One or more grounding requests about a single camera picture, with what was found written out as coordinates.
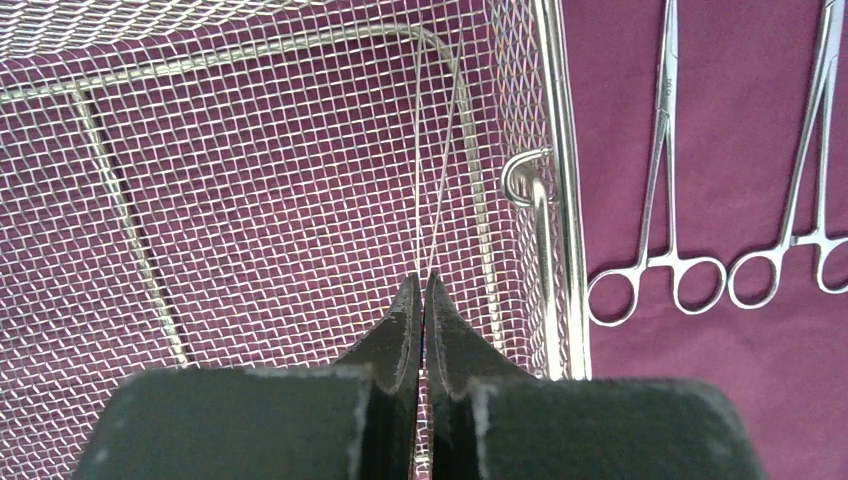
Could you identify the steel instrument tray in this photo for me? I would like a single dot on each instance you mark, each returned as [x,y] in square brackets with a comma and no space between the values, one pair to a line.
[231,183]

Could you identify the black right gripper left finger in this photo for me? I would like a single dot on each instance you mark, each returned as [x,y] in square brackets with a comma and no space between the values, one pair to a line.
[352,419]

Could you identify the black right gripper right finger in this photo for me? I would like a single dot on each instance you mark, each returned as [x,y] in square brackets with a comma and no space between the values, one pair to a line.
[494,420]

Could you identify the maroon surgical wrap cloth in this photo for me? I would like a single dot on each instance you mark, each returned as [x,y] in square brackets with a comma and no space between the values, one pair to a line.
[740,277]

